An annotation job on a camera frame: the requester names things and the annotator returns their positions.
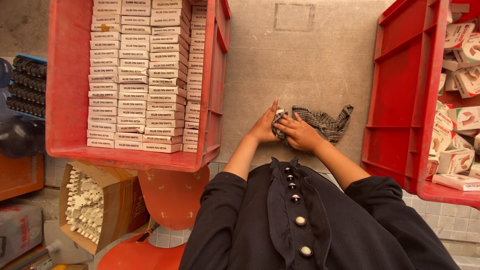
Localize rack of black pipe fittings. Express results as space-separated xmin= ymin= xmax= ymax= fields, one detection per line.
xmin=5 ymin=53 xmax=48 ymax=119

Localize person's left hand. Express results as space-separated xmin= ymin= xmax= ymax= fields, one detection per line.
xmin=247 ymin=98 xmax=286 ymax=144

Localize person's right hand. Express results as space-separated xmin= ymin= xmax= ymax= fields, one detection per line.
xmin=275 ymin=112 xmax=325 ymax=152

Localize orange plastic chair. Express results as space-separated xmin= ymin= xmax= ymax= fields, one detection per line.
xmin=96 ymin=165 xmax=211 ymax=270

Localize brown cardboard carton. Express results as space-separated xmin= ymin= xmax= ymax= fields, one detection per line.
xmin=58 ymin=161 xmax=150 ymax=256

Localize pile of white pipe fittings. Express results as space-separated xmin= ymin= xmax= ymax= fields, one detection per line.
xmin=64 ymin=168 xmax=105 ymax=245

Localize white dustpan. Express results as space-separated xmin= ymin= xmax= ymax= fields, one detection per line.
xmin=44 ymin=219 xmax=95 ymax=265

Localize rows of white boxes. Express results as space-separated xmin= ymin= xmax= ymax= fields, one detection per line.
xmin=86 ymin=0 xmax=208 ymax=154

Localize person's dark buttoned shirt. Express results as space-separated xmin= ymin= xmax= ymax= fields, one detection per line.
xmin=179 ymin=156 xmax=462 ymax=270

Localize grey checked cloth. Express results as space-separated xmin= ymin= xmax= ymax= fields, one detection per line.
xmin=271 ymin=104 xmax=354 ymax=148

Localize grey broom handle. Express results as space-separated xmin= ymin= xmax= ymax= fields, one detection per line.
xmin=7 ymin=240 xmax=63 ymax=270

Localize red crate with loose boxes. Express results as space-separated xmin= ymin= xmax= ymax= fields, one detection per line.
xmin=360 ymin=0 xmax=480 ymax=210

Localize heap of white printed boxes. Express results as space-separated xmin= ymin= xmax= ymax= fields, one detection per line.
xmin=425 ymin=0 xmax=480 ymax=192

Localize red crate with stacked boxes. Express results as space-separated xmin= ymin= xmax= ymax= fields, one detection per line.
xmin=45 ymin=0 xmax=232 ymax=173

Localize white printed sack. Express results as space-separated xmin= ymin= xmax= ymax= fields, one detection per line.
xmin=0 ymin=204 xmax=44 ymax=268

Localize orange wooden shelf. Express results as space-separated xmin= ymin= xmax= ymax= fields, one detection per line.
xmin=0 ymin=154 xmax=45 ymax=202

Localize black round bag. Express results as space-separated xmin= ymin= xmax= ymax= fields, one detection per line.
xmin=0 ymin=119 xmax=47 ymax=159

